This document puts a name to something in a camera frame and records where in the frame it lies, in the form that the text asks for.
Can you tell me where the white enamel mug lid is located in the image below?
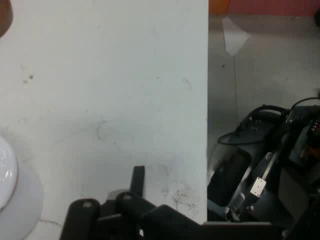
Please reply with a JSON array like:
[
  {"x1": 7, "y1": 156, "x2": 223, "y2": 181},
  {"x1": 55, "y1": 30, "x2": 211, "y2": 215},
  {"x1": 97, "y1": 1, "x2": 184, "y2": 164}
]
[{"x1": 0, "y1": 136, "x2": 20, "y2": 211}]

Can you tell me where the brown wooden mug tree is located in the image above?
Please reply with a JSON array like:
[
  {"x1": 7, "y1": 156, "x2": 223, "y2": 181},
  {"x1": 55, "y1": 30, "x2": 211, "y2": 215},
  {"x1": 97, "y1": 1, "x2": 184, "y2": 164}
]
[{"x1": 0, "y1": 0, "x2": 14, "y2": 39}]

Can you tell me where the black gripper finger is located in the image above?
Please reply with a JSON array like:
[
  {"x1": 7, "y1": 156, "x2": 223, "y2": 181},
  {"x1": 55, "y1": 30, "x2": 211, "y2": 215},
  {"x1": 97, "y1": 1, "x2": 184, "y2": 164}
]
[{"x1": 59, "y1": 165, "x2": 166, "y2": 240}]

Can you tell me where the grey table leg with foot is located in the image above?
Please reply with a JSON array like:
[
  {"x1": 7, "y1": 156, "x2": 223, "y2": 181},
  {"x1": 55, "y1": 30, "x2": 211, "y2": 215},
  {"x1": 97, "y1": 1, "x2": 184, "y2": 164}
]
[{"x1": 221, "y1": 16, "x2": 252, "y2": 56}]

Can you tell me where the black floor machine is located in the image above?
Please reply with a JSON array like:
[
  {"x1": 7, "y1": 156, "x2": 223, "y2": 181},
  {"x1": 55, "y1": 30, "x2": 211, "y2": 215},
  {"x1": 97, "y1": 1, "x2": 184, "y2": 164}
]
[{"x1": 207, "y1": 97, "x2": 320, "y2": 240}]

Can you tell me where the orange box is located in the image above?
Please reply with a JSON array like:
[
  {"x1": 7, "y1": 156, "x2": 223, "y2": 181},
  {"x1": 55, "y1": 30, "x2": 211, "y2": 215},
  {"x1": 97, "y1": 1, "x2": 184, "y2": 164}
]
[{"x1": 208, "y1": 0, "x2": 231, "y2": 15}]

